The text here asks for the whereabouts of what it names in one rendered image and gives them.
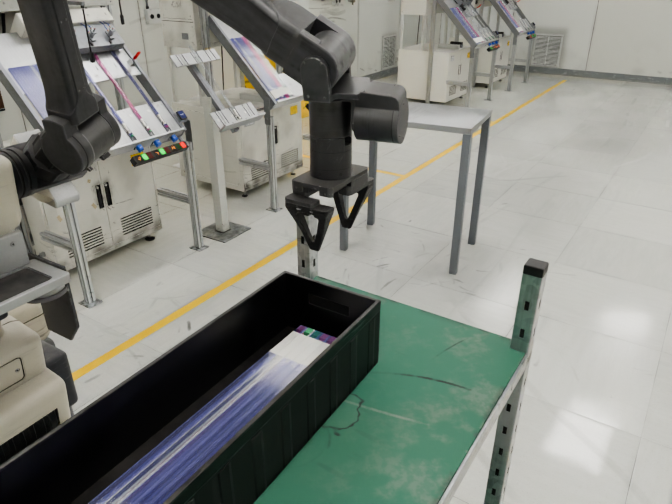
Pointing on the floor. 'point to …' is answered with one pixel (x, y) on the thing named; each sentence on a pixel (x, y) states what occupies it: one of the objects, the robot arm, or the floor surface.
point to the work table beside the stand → (427, 114)
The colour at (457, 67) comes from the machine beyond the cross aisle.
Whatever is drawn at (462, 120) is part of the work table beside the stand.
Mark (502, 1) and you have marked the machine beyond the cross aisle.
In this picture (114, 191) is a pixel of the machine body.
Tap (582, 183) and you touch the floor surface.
